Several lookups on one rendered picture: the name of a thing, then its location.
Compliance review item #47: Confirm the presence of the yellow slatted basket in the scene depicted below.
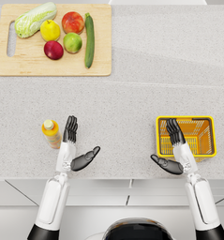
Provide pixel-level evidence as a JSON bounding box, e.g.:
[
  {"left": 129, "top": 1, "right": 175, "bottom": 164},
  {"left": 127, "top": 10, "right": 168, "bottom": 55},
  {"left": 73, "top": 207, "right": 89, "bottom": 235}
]
[{"left": 156, "top": 115, "right": 217, "bottom": 163}]

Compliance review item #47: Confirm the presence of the lemon tea bottle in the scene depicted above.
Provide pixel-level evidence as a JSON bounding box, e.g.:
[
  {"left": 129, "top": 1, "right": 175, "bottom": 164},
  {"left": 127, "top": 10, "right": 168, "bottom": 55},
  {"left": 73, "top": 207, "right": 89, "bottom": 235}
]
[{"left": 41, "top": 119, "right": 63, "bottom": 150}]

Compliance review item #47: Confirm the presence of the dark round robot body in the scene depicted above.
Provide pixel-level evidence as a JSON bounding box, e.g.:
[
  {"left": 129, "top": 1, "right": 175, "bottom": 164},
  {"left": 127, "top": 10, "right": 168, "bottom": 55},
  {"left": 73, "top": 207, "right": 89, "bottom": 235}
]
[{"left": 101, "top": 217, "right": 174, "bottom": 240}]

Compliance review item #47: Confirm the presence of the wooden cutting board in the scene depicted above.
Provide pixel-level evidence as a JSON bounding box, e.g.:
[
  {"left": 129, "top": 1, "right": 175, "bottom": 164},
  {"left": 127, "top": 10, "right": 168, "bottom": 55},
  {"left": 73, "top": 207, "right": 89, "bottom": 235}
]
[{"left": 0, "top": 3, "right": 112, "bottom": 77}]

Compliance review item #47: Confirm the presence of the dark red apple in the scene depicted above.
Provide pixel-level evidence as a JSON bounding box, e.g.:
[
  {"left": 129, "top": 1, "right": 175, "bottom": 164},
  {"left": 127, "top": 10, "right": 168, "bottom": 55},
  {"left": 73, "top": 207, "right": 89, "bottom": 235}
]
[{"left": 43, "top": 39, "right": 65, "bottom": 61}]

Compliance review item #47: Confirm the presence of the green apple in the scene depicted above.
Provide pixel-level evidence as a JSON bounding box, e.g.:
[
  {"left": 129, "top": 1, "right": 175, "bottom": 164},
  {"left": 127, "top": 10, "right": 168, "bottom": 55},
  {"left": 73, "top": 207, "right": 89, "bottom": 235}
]
[{"left": 63, "top": 32, "right": 83, "bottom": 54}]

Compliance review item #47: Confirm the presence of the green cucumber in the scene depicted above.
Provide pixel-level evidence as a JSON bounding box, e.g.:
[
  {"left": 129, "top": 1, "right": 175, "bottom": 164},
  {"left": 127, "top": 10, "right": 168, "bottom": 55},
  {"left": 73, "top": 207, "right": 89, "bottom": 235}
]
[{"left": 83, "top": 12, "right": 96, "bottom": 69}]

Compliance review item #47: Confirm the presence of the yellow pear-shaped fruit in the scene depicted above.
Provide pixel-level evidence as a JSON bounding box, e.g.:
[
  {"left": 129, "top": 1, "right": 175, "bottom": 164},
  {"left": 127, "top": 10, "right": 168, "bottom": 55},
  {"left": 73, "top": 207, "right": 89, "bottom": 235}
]
[{"left": 39, "top": 19, "right": 62, "bottom": 42}]

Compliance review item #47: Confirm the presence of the napa cabbage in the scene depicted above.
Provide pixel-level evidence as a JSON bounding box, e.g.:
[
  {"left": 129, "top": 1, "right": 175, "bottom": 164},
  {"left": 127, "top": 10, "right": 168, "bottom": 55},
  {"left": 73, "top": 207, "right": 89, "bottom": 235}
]
[{"left": 13, "top": 1, "right": 58, "bottom": 39}]

